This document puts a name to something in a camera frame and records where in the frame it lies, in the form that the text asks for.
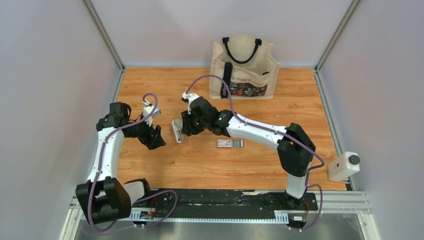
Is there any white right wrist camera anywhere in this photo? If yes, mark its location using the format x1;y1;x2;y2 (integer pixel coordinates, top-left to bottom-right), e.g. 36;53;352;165
181;92;200;115

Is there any beige canvas tote bag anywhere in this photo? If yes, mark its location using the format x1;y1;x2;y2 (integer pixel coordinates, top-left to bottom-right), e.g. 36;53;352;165
209;33;281;99

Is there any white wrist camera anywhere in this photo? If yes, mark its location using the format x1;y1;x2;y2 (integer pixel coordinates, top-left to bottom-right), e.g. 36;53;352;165
142;100;162;127
181;92;200;115

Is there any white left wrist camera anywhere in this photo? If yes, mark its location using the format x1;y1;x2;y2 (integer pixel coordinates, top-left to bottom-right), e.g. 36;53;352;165
142;100;162;127

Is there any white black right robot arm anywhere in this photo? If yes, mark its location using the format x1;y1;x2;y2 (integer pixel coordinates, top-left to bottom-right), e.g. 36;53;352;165
181;93;316;210

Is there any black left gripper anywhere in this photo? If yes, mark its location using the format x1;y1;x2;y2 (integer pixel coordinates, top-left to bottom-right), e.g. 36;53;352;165
125;114;166;150

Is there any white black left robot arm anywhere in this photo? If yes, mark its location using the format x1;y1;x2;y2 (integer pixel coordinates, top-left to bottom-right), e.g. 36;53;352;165
75;101;166;225

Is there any red staples box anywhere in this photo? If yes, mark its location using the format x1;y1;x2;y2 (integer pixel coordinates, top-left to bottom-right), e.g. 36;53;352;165
217;139;244;148

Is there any white plastic bottle black cap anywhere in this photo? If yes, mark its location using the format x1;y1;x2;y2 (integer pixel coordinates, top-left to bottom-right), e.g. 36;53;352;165
328;151;361;182

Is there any aluminium frame rail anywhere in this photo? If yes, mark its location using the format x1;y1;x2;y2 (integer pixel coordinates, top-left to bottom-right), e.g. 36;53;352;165
59;188;380;240

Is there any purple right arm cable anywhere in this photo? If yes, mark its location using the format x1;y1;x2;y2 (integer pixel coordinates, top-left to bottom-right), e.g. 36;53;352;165
185;74;326;232

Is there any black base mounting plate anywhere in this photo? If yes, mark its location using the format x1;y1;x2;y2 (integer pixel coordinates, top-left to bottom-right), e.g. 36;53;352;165
134;188;319;220

